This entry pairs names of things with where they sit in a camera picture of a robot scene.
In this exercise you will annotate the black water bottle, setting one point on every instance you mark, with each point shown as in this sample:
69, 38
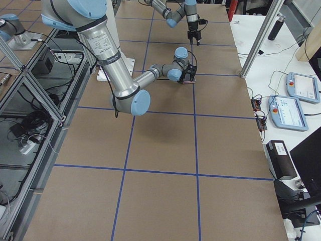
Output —
276, 28

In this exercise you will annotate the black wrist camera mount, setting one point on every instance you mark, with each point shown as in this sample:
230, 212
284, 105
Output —
202, 21

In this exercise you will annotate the black box with label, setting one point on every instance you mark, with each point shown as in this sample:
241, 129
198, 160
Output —
280, 162

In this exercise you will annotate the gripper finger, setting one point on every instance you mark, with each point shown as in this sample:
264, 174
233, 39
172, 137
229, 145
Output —
198, 37
190, 37

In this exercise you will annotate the pink towel with grey back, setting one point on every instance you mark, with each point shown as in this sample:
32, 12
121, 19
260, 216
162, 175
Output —
189, 81

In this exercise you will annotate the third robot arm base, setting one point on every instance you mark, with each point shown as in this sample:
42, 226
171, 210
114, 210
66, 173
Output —
13, 31

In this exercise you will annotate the far teach pendant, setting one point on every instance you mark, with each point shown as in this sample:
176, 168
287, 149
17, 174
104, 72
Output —
303, 87

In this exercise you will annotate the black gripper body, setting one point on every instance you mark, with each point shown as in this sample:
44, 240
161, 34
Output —
192, 26
185, 76

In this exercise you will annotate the aluminium frame post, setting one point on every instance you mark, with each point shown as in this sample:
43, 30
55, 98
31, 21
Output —
263, 31

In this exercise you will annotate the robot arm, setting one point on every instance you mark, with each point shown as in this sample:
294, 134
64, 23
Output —
89, 19
186, 9

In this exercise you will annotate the aluminium frame rail structure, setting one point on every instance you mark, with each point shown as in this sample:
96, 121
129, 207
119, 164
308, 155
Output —
38, 101

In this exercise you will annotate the teach pendant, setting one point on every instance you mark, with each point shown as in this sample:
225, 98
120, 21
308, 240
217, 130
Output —
303, 87
287, 113

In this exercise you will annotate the near teach pendant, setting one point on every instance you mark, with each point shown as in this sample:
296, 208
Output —
287, 113

